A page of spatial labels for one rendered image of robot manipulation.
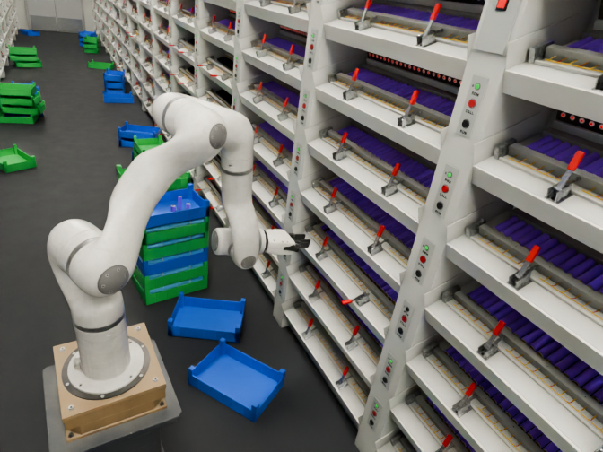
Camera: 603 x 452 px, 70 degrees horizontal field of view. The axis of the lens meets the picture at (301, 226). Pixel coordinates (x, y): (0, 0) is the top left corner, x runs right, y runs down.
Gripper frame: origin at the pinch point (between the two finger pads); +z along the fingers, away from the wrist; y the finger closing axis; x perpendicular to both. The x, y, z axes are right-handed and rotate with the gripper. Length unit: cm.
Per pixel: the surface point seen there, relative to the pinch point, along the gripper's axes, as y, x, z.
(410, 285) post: 45.3, 12.8, 5.2
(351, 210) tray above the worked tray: 5.9, 15.2, 11.7
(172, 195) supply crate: -75, -19, -25
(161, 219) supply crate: -53, -21, -34
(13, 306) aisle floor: -69, -72, -86
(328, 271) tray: 7.5, -8.1, 9.7
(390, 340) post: 44.3, -7.2, 8.3
